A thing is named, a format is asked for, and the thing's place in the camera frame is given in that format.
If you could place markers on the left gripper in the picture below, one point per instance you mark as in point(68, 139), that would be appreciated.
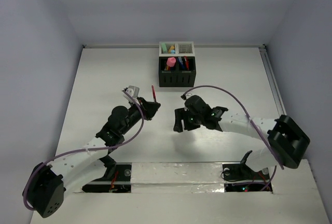
point(148, 108)

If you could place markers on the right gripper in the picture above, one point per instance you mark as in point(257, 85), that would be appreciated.
point(181, 114)

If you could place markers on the dark red gel pen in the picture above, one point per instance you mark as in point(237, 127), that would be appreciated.
point(154, 93)

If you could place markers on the green highlighter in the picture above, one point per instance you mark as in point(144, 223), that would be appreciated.
point(163, 48)

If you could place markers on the orange highlighter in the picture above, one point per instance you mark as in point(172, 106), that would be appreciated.
point(171, 48)

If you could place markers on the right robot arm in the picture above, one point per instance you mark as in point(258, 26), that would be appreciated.
point(285, 142)

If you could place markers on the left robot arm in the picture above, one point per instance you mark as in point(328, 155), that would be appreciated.
point(52, 181)

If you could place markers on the black slotted organizer box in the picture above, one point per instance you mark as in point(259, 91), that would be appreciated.
point(176, 77)

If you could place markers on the pink capped marker bundle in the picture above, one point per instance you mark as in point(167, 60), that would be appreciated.
point(171, 61)

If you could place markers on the white slotted organizer box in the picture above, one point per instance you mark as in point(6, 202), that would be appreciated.
point(182, 48)

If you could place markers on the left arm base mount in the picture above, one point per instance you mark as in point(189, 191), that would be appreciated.
point(117, 179)

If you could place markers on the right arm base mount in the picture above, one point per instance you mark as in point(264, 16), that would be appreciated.
point(238, 177)

